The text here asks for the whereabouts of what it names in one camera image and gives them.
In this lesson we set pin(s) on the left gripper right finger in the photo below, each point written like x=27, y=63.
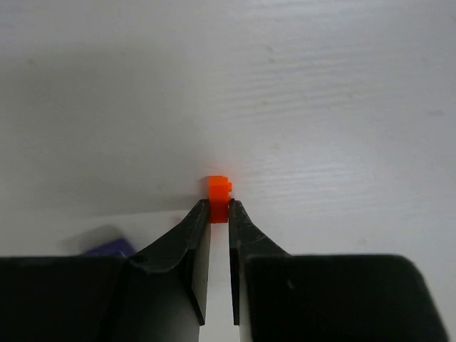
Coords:
x=277, y=296

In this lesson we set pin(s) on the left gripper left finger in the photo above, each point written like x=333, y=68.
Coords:
x=157, y=294

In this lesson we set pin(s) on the purple lego brick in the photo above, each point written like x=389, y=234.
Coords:
x=117, y=247

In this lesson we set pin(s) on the orange small lego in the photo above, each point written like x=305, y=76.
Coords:
x=220, y=189

